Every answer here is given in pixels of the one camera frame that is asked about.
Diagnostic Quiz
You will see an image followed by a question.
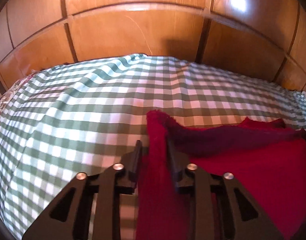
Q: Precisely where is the red cloth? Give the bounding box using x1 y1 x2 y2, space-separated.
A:
136 111 306 239

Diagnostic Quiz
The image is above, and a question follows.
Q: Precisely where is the green white checkered bedsheet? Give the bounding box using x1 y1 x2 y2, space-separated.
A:
0 54 306 239

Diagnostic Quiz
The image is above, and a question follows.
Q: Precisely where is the wooden headboard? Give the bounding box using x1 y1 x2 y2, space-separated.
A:
0 0 306 95

